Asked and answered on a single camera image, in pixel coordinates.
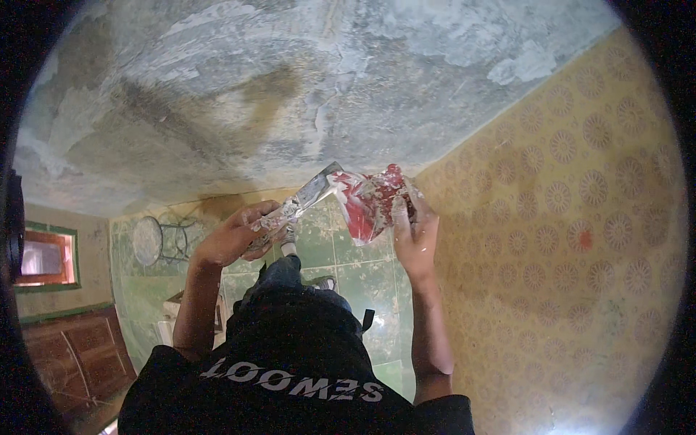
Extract person's right hand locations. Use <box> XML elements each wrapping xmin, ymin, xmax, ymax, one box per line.
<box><xmin>391</xmin><ymin>190</ymin><xmax>440</xmax><ymax>285</ymax></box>

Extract person's left hand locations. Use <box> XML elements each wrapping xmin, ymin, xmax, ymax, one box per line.
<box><xmin>190</xmin><ymin>199</ymin><xmax>290</xmax><ymax>269</ymax></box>

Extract red plastic putty bag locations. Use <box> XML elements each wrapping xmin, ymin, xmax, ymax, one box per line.
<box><xmin>333</xmin><ymin>163</ymin><xmax>426</xmax><ymax>247</ymax></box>

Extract putty knife with smeared blade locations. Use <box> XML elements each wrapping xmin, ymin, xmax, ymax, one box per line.
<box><xmin>247</xmin><ymin>161</ymin><xmax>345</xmax><ymax>252</ymax></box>

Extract person's legs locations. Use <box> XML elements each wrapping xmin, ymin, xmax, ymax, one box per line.
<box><xmin>238</xmin><ymin>228</ymin><xmax>339</xmax><ymax>306</ymax></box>

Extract round metal stool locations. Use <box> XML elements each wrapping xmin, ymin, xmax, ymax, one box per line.
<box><xmin>132</xmin><ymin>215</ymin><xmax>190</xmax><ymax>268</ymax></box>

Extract person's body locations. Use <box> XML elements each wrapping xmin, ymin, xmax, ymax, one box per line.
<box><xmin>117</xmin><ymin>287</ymin><xmax>476</xmax><ymax>435</ymax></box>

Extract red framed window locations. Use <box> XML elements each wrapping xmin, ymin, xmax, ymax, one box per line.
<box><xmin>15</xmin><ymin>220</ymin><xmax>81</xmax><ymax>290</ymax></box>

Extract brown wooden door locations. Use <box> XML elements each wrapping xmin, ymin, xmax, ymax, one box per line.
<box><xmin>22</xmin><ymin>303</ymin><xmax>138</xmax><ymax>417</ymax></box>

